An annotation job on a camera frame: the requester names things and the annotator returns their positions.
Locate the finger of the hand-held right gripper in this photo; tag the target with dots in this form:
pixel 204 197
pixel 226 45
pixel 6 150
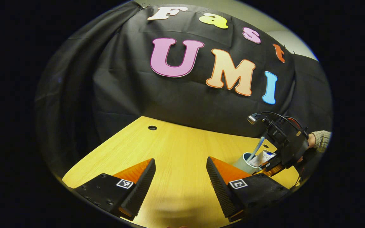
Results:
pixel 272 167

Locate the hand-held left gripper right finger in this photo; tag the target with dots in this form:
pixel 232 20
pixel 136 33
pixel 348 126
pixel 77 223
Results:
pixel 222 190

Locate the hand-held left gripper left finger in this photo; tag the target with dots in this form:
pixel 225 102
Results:
pixel 141 190

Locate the white toothpaste tube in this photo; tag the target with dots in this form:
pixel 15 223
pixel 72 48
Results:
pixel 265 156

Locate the pale toothbrush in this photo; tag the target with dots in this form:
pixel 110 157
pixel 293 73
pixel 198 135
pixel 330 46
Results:
pixel 258 147

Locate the wooden desktop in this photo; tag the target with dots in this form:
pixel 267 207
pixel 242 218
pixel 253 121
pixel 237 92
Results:
pixel 176 148

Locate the black backdrop cloth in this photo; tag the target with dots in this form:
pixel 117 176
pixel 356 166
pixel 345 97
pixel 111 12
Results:
pixel 169 95

